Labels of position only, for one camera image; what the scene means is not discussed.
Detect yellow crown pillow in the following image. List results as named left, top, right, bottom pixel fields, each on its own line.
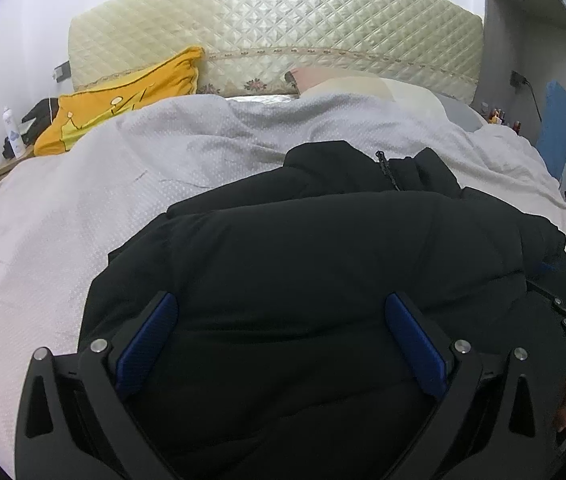
left=33, top=46, right=204, bottom=156

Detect blue chair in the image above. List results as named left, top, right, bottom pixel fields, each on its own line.
left=535, top=80, right=566, bottom=181

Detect black puffer jacket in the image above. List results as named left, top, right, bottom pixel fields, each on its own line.
left=79, top=141, right=566, bottom=479

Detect cardboard box nightstand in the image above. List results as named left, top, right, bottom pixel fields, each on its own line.
left=0, top=153, right=34, bottom=182

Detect white spray bottle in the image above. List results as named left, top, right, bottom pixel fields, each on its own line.
left=2, top=107, right=26, bottom=158

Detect beige grey pillow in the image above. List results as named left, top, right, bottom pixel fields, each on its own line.
left=285, top=67, right=487, bottom=132

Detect wall power socket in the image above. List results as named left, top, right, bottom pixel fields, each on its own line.
left=53, top=61, right=71, bottom=84

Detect black bag on nightstand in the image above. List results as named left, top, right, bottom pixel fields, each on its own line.
left=2, top=98, right=58, bottom=159

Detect small bottles on desk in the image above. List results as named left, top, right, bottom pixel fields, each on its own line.
left=480, top=101, right=522, bottom=136

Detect grey wall cabinet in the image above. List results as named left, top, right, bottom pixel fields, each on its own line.
left=472, top=0, right=566, bottom=190

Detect cream quilted headboard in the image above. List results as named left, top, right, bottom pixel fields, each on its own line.
left=68, top=0, right=483, bottom=103

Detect light grey duvet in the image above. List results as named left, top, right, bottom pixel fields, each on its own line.
left=0, top=94, right=566, bottom=472

